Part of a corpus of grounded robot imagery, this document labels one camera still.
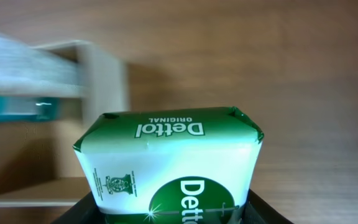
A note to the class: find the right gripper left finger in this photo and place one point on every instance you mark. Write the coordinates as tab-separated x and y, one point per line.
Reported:
83	212

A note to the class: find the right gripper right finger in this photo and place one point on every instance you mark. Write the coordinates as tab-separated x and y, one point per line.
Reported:
258	211

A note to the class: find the green Dettol soap bar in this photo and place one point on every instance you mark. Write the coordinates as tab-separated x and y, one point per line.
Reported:
176	166

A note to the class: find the blue mouthwash bottle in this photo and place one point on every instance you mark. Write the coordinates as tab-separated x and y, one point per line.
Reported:
28	108

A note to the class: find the white lotion tube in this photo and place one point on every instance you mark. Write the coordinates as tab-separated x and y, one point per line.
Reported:
25	71

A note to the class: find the white cardboard box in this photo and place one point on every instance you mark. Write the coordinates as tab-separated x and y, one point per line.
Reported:
38	166

